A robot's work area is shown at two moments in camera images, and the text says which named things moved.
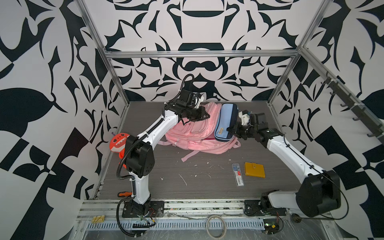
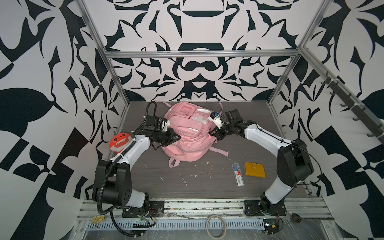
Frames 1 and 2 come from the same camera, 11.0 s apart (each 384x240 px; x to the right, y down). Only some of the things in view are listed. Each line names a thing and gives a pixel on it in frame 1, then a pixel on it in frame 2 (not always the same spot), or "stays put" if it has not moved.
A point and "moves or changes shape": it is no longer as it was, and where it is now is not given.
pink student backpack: x=199 y=136 moves or changes shape
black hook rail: x=377 y=128 stays put
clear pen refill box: x=238 y=174 stays put
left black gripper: x=202 y=116 → x=170 y=134
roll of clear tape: x=224 y=231 stays put
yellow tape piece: x=98 y=219 stays put
